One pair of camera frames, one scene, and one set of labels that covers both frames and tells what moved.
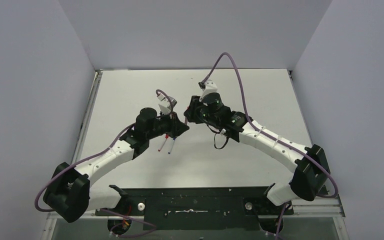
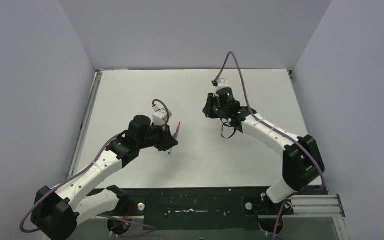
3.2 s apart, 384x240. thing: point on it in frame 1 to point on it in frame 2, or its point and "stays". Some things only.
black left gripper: (174, 124) to (167, 141)
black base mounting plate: (197, 208) stays
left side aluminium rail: (80, 142) stays
